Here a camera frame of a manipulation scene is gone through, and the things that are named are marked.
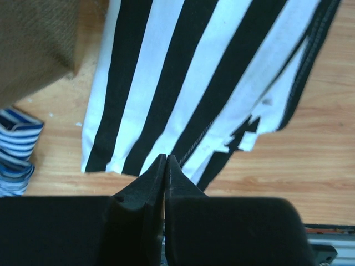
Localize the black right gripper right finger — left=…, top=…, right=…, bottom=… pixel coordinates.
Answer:
left=165, top=155, right=315, bottom=265

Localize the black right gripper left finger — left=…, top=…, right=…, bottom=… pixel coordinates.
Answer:
left=102, top=155, right=166, bottom=265

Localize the black white striped cloth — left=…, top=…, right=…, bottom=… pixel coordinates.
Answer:
left=81, top=0, right=339, bottom=190

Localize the blue white striped cloth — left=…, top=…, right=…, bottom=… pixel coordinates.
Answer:
left=1, top=108, right=44, bottom=197

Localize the printed canvas tote bag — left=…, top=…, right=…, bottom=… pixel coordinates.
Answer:
left=0, top=0, right=81, bottom=108

